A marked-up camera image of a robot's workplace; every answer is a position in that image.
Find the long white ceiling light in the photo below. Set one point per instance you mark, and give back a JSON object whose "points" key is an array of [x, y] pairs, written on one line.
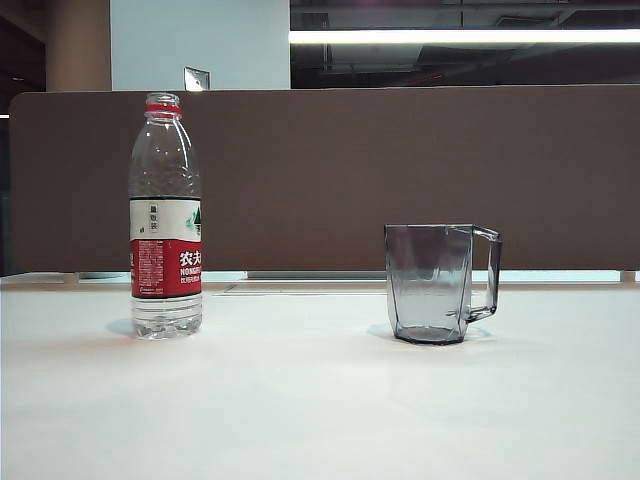
{"points": [[450, 36]]}

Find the grey transparent faceted mug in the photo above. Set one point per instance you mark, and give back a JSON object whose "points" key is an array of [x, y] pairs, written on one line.
{"points": [[430, 280]]}

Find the brown desk divider panel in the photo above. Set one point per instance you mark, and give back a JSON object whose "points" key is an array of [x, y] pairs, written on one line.
{"points": [[325, 175]]}

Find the metal wall plate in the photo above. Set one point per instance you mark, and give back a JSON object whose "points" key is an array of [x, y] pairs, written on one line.
{"points": [[196, 79]]}

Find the beige round column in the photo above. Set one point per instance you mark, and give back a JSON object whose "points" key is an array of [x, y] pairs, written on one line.
{"points": [[77, 45]]}

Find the clear red-label water bottle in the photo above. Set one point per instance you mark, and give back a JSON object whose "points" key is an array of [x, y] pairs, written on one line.
{"points": [[165, 280]]}

